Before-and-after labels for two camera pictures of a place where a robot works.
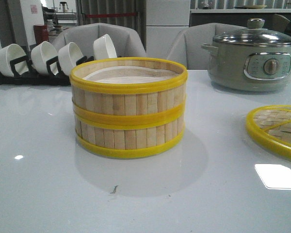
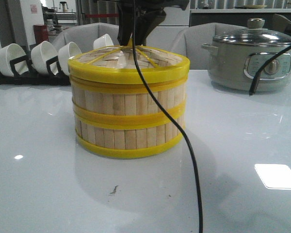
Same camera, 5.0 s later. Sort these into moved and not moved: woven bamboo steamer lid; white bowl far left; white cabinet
Moved: woven bamboo steamer lid
Not moved: white bowl far left; white cabinet
